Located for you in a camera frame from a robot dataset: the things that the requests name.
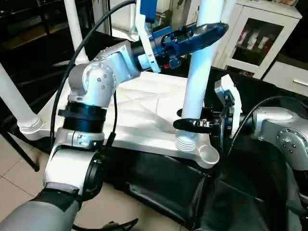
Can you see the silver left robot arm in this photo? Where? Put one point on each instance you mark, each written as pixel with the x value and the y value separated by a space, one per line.
pixel 91 86

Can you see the white plastic table top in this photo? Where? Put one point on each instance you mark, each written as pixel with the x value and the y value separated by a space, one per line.
pixel 144 110

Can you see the white glass-door cabinet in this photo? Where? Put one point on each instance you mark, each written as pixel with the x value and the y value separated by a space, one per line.
pixel 260 33

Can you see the black work mat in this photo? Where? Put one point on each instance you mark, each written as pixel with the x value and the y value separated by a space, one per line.
pixel 192 192

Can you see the white drawer unit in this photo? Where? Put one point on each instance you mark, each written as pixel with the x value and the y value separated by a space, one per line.
pixel 288 79

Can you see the black metal stand leg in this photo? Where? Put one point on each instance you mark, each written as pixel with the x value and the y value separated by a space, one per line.
pixel 21 151

